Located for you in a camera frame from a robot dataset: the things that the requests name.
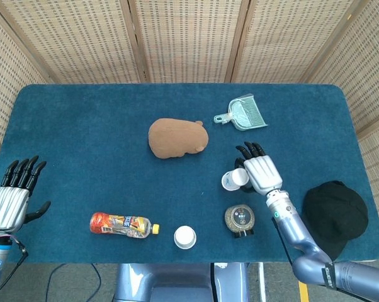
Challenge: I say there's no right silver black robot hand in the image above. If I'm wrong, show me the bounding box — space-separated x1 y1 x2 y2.
234 141 284 194

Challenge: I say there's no paper cup green flower print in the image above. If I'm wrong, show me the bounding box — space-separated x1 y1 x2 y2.
173 225 197 249

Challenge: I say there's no black baseball cap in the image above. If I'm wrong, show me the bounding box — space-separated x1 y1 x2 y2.
302 180 369 261

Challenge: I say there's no teal dustpan with brush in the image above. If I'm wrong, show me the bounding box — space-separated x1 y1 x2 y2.
213 93 269 131

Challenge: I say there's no black floor cable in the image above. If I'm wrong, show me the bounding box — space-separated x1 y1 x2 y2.
44 263 102 302

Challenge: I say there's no orange drink plastic bottle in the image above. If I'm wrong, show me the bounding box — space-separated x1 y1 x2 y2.
89 211 161 239

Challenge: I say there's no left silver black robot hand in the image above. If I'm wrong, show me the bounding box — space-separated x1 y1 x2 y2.
0 155 51 233

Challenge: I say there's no paper cup blue flower print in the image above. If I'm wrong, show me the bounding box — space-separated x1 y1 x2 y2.
221 167 250 192

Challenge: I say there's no woven folding screen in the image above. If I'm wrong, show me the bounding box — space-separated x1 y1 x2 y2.
0 0 379 202

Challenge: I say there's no blue-grey robot torso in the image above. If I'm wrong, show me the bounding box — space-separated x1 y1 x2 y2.
113 262 250 302

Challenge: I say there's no brown plush toy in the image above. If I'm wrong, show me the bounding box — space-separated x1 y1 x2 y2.
148 118 209 159

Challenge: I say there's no blue felt table cloth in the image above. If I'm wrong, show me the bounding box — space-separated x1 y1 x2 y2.
0 83 379 264

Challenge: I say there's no glass jar black lid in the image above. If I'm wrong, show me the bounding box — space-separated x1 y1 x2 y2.
224 203 256 238

